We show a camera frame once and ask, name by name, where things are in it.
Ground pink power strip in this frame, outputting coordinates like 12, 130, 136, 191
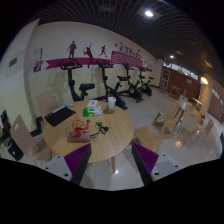
68, 130, 90, 143

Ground black exercise bike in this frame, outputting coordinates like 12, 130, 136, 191
93, 59, 129, 111
59, 58, 96, 102
120, 63, 143, 102
137, 67, 152, 96

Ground green tissue pack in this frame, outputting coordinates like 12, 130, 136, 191
83, 107, 103, 117

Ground black laptop sleeve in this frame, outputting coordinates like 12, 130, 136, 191
45, 106, 74, 127

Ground black charger with cable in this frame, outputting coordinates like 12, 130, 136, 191
90, 122, 109, 138

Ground wooden chair behind table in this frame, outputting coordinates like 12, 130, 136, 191
37, 92, 57, 117

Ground white box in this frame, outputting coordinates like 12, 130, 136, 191
87, 100, 98, 108

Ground orange cable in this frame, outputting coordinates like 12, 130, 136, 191
71, 113, 91, 138

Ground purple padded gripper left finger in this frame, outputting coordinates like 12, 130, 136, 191
44, 144, 92, 185

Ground wooden stool right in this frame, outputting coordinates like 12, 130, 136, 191
131, 126, 162, 152

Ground round table far right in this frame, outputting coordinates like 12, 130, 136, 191
174, 100, 201, 126

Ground wooden chair left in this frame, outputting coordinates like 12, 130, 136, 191
10, 115, 52, 161

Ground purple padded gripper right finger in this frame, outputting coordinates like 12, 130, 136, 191
132, 143, 182, 185

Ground white paper roll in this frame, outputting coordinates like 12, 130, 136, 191
107, 97, 116, 110

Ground round wooden table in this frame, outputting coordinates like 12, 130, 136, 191
43, 101, 134, 171

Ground blue orange pen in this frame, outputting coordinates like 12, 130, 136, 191
64, 103, 75, 107

